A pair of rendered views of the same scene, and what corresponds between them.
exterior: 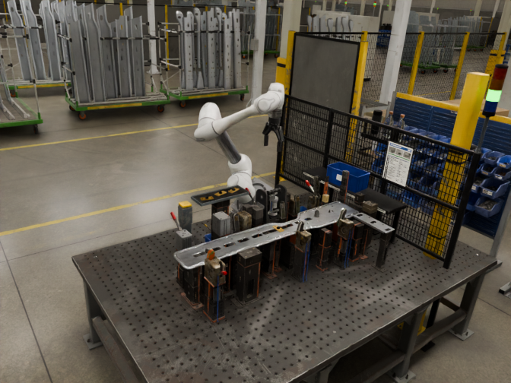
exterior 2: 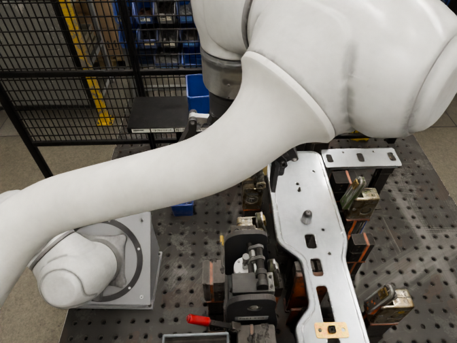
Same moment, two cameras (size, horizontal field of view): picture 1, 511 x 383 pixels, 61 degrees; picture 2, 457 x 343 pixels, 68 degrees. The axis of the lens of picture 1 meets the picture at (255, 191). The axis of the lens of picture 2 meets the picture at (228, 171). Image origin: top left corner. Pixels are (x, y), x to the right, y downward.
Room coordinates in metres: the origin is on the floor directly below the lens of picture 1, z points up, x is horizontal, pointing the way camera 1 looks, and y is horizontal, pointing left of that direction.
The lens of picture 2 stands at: (2.50, 0.23, 1.92)
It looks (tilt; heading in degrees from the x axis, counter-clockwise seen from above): 47 degrees down; 306
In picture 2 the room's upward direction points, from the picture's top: straight up
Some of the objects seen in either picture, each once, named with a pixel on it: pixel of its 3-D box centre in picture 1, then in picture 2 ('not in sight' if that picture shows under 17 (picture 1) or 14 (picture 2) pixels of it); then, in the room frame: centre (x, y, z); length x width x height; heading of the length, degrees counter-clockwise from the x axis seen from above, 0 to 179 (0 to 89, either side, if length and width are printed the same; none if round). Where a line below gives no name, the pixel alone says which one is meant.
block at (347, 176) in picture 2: (353, 240); (336, 200); (2.63, -0.70, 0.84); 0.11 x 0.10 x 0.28; 38
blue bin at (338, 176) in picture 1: (347, 176); (224, 96); (3.20, -0.72, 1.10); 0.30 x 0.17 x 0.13; 43
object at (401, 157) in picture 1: (398, 163); not in sight; (3.00, -1.03, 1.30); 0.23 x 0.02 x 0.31; 38
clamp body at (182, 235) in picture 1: (184, 258); not in sight; (2.22, 0.41, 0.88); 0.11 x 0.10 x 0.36; 38
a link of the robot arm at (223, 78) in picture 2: (274, 112); (237, 65); (2.72, -0.09, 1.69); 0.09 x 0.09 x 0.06
